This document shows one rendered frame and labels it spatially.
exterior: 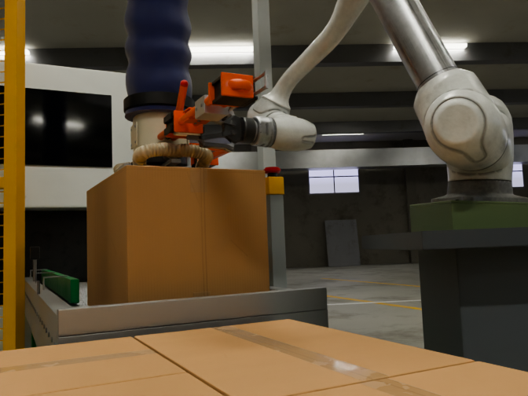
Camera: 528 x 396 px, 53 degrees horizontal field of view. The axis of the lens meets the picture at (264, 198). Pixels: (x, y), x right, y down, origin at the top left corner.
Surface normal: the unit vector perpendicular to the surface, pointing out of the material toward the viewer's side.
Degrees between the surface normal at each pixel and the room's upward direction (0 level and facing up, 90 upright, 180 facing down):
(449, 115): 96
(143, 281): 90
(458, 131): 95
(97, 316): 90
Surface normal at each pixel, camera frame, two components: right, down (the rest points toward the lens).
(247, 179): 0.47, -0.10
